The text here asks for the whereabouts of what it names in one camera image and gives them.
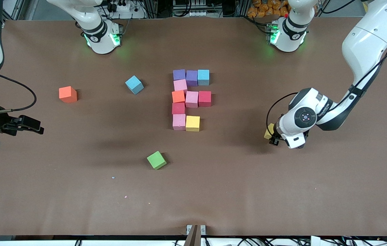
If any yellow foam cube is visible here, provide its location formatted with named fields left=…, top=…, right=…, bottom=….
left=264, top=123, right=276, bottom=140
left=186, top=115, right=201, bottom=132

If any pink foam cube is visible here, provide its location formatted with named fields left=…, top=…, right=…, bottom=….
left=173, top=79, right=188, bottom=93
left=185, top=91, right=200, bottom=109
left=173, top=114, right=187, bottom=131

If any blue foam cube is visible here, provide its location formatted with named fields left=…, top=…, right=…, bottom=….
left=125, top=76, right=144, bottom=95
left=198, top=69, right=210, bottom=86

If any brown paper table cover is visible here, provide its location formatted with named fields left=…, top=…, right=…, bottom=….
left=0, top=15, right=387, bottom=237

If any green foam cube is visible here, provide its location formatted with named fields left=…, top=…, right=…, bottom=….
left=146, top=151, right=167, bottom=170

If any orange fruit pile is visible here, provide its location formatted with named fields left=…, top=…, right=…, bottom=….
left=247, top=0, right=291, bottom=18

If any white power strip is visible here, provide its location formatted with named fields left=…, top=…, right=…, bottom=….
left=106, top=0, right=146, bottom=19
left=172, top=0, right=222, bottom=17

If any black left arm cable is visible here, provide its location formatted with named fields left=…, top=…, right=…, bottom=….
left=266, top=92, right=298, bottom=138

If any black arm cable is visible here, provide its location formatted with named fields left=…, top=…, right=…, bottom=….
left=0, top=73, right=37, bottom=114
left=266, top=92, right=298, bottom=138

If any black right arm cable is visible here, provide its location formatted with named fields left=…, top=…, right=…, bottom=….
left=0, top=73, right=37, bottom=114

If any aluminium frame post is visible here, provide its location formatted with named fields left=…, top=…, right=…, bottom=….
left=2, top=0, right=27, bottom=22

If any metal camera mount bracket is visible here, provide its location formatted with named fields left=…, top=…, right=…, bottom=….
left=184, top=224, right=206, bottom=246

